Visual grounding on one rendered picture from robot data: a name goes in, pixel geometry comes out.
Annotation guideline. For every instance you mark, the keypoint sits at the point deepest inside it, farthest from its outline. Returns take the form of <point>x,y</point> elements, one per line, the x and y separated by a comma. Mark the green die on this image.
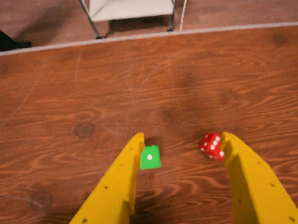
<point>150,158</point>

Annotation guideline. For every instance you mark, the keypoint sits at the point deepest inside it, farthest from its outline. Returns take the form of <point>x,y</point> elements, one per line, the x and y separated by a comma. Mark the red die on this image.
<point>211,146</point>

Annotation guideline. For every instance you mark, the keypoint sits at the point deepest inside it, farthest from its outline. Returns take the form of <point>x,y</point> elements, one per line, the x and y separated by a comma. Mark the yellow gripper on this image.
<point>257,195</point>

